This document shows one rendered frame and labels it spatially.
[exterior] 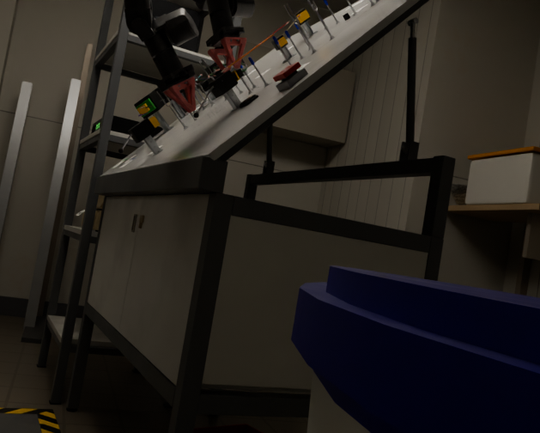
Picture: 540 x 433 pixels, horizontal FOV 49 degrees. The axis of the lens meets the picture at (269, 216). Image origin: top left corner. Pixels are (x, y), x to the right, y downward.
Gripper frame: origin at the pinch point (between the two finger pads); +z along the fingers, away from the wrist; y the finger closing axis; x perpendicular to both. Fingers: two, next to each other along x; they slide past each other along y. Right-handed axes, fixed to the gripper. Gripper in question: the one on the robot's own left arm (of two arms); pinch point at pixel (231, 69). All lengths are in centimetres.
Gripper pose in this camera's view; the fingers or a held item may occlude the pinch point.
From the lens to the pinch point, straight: 159.4
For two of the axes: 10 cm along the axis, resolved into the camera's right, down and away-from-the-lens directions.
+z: 2.0, 9.8, -0.3
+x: -8.2, 1.6, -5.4
